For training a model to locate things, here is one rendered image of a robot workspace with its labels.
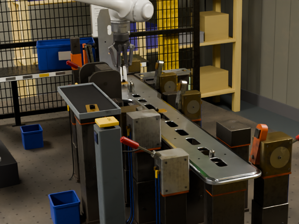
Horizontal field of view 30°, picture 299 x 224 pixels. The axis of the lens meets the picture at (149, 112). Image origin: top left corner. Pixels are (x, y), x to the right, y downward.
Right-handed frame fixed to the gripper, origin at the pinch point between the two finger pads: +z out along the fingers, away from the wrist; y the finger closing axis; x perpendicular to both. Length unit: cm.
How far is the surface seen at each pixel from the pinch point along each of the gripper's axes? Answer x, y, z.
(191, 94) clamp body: -43.6, 17.0, 1.3
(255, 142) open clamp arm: -105, 13, 0
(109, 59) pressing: 26.5, 0.7, -1.6
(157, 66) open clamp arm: -6.8, 15.6, -3.6
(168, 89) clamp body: -8.6, 20.4, 8.2
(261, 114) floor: 198, 195, 106
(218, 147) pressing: -93, 5, 5
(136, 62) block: 23.4, 14.8, 0.4
